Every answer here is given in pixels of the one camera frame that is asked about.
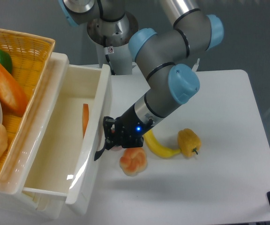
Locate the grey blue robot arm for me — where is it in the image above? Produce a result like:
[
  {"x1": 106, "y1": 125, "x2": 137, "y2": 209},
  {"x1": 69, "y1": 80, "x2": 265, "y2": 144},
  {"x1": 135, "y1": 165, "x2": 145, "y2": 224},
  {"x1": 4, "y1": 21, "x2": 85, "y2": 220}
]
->
[{"x1": 59, "y1": 0, "x2": 224, "y2": 150}]

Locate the red bell pepper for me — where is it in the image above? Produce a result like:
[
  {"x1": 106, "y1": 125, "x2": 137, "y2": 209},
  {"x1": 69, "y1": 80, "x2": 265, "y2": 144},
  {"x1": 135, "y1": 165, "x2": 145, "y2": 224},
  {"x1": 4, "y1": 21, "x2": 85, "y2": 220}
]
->
[{"x1": 111, "y1": 146, "x2": 123, "y2": 151}]

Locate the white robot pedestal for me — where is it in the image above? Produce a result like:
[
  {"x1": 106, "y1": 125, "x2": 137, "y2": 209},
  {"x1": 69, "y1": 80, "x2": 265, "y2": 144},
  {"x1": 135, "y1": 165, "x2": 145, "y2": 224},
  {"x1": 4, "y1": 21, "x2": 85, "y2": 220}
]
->
[{"x1": 74, "y1": 11, "x2": 201, "y2": 75}]

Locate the green pepper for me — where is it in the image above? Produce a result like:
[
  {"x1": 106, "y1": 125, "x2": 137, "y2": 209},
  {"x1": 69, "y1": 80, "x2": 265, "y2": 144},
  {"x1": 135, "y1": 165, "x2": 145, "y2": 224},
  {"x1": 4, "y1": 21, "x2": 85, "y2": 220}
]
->
[{"x1": 0, "y1": 49, "x2": 13, "y2": 74}]

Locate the white drawer cabinet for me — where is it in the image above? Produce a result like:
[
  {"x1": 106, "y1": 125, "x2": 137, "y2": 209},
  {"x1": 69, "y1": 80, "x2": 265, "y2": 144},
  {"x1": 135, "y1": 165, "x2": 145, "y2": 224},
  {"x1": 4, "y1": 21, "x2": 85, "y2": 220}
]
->
[{"x1": 0, "y1": 52, "x2": 69, "y2": 219}]

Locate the yellow woven basket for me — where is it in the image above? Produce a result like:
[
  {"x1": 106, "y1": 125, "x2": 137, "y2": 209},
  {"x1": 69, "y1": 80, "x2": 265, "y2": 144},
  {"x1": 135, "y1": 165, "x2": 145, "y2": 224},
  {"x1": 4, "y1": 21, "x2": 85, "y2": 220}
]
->
[{"x1": 0, "y1": 29, "x2": 55, "y2": 179}]

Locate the yellow banana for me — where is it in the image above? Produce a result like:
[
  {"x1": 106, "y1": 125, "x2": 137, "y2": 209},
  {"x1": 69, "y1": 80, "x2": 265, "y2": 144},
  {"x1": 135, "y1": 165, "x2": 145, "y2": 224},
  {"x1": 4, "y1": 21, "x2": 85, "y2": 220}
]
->
[{"x1": 143, "y1": 130, "x2": 181, "y2": 159}]

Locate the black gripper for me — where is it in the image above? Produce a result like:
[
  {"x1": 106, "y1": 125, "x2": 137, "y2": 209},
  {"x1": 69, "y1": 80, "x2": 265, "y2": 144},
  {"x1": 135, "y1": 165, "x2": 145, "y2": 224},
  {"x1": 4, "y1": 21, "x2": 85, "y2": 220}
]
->
[{"x1": 103, "y1": 112, "x2": 144, "y2": 150}]

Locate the round knotted bread roll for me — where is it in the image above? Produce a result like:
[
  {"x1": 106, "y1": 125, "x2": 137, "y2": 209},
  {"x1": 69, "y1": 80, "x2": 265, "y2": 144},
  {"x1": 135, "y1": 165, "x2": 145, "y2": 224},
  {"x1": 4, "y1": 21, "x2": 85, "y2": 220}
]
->
[{"x1": 119, "y1": 147, "x2": 147, "y2": 176}]

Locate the orange baguette bread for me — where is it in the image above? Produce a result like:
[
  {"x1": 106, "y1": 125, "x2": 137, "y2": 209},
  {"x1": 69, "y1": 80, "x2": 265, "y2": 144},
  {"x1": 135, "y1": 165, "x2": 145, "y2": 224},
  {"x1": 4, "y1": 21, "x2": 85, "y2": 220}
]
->
[{"x1": 0, "y1": 64, "x2": 29, "y2": 117}]

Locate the yellow bell pepper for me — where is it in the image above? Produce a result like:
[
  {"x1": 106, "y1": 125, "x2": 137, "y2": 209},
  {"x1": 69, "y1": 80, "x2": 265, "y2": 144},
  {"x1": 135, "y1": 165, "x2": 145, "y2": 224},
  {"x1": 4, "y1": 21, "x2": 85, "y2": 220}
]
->
[{"x1": 177, "y1": 128, "x2": 202, "y2": 158}]

